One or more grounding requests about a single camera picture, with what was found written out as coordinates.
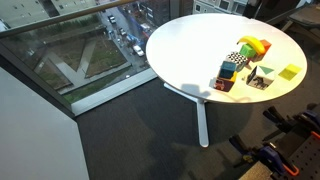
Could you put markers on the black bar clamp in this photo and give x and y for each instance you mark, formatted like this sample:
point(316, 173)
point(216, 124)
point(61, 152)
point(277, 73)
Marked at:
point(283, 121)

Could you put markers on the blue block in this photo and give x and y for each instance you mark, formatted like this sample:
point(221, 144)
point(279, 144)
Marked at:
point(228, 70)

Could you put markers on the white table leg base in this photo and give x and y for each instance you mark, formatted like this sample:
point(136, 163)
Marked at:
point(202, 123)

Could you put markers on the orange block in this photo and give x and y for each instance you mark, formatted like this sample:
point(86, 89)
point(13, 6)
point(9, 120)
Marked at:
point(266, 45)

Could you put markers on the dark window frame post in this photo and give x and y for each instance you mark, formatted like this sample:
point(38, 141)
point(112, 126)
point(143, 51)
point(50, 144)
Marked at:
point(36, 80)

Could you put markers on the white cube green triangle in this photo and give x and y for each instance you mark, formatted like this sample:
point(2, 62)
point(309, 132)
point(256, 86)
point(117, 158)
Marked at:
point(260, 78)

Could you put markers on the black perforated board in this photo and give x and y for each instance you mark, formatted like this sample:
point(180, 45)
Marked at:
point(308, 156)

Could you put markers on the lime yellow block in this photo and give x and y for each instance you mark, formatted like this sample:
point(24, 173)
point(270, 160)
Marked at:
point(290, 72)

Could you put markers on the green block under banana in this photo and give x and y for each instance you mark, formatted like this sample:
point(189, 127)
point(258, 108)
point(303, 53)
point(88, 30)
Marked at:
point(257, 58)

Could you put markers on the black white triangle pattern cube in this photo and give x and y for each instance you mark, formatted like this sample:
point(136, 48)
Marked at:
point(238, 60)

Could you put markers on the grey chair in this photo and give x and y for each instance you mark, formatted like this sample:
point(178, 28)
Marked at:
point(305, 16)

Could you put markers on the multicolour soft cube red circle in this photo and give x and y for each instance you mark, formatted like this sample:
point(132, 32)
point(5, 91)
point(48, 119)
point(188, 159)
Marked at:
point(224, 84)

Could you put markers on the window handrail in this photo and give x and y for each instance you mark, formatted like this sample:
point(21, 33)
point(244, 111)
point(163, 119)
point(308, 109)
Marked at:
point(60, 17)

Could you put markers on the yellow banana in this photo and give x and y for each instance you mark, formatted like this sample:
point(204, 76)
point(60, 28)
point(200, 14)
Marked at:
point(255, 43)

